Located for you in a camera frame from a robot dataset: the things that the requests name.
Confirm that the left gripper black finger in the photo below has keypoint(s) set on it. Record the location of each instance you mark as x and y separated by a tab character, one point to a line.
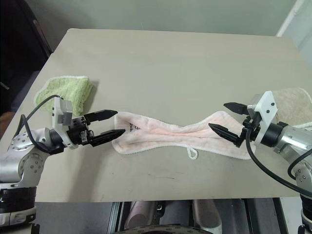
107	137
102	115

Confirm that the pinkish rounded shape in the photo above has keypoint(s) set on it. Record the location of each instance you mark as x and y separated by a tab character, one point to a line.
207	217
140	214

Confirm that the pink fluffy towel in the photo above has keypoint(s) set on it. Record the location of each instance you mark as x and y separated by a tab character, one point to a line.
170	136

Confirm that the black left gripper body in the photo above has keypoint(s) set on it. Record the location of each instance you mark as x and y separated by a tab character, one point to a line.
75	131

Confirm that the silver table frame rail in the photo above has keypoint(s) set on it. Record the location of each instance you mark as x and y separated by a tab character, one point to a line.
114	217

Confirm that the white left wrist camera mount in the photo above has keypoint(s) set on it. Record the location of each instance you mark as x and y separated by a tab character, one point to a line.
57	122

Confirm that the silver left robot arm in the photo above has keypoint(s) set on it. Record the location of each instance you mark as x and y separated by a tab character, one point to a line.
26	168

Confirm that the dotted dark curved band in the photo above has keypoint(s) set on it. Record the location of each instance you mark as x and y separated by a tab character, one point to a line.
163	229

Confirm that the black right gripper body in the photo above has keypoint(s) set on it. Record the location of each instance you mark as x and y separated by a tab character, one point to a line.
253	123

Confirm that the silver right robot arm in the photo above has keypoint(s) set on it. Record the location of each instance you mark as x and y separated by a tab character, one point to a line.
292	139

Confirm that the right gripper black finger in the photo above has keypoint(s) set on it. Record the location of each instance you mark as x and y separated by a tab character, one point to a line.
235	107
225	132

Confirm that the green folded towel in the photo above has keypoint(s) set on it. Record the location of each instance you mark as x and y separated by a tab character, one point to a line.
70	90

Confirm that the white door frame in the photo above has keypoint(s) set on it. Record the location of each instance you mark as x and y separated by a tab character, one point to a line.
297	22

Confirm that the beige folded towel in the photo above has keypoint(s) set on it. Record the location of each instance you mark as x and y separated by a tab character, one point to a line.
297	104

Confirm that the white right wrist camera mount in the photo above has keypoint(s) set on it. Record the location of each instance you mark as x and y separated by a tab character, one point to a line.
267	104

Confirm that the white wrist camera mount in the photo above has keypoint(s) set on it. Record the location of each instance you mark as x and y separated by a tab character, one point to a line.
57	122
267	104

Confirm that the dark table frame rail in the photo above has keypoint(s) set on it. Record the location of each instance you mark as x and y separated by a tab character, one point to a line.
263	217

